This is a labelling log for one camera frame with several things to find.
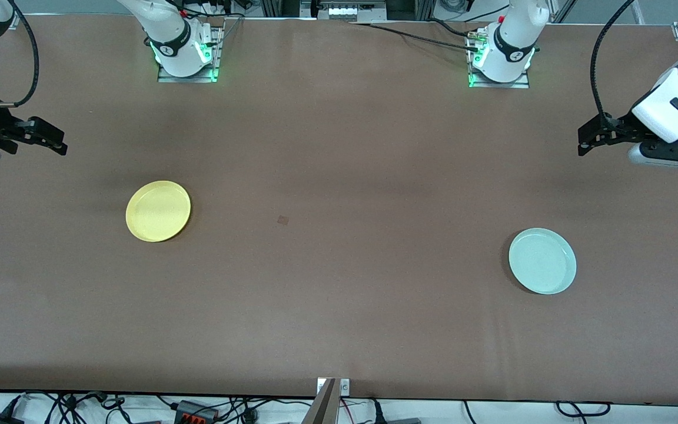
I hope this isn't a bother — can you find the pale green plastic plate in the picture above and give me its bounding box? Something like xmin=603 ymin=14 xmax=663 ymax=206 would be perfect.
xmin=508 ymin=227 xmax=577 ymax=296

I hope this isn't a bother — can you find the yellow plastic plate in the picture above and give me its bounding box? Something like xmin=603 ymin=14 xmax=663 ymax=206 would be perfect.
xmin=125 ymin=180 xmax=192 ymax=243

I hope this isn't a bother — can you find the white device with sockets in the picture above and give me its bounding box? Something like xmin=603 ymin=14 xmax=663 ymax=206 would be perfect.
xmin=318 ymin=0 xmax=388 ymax=23

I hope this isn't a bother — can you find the black box with red switches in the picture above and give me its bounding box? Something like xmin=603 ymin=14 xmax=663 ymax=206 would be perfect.
xmin=173 ymin=400 xmax=220 ymax=423

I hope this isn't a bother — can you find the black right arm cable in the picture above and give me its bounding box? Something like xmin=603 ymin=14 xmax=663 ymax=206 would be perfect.
xmin=0 ymin=0 xmax=40 ymax=110

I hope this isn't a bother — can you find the short black table cable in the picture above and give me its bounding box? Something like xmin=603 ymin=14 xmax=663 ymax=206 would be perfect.
xmin=426 ymin=18 xmax=476 ymax=39

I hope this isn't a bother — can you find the long black table cable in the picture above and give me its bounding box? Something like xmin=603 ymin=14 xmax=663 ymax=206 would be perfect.
xmin=350 ymin=22 xmax=481 ymax=54

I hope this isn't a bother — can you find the black looped floor cable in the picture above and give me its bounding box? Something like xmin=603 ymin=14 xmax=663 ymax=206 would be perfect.
xmin=556 ymin=400 xmax=612 ymax=418

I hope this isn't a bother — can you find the small metal edge bracket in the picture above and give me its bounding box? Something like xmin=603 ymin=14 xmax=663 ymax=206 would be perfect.
xmin=316 ymin=377 xmax=351 ymax=397

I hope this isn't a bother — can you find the grey brown camera post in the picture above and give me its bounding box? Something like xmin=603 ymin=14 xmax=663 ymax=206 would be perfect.
xmin=300 ymin=378 xmax=340 ymax=424

